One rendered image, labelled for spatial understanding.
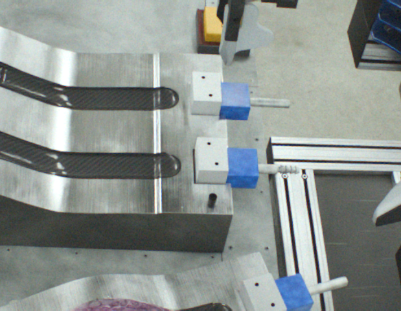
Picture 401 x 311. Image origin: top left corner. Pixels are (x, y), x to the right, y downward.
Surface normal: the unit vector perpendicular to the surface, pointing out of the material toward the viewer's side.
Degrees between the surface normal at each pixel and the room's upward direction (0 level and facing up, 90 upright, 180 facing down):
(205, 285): 0
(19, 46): 28
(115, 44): 0
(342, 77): 0
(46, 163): 21
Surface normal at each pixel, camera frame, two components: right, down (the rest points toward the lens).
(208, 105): 0.04, 0.80
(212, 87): 0.12, -0.60
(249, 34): 0.07, 0.65
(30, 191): 0.55, -0.52
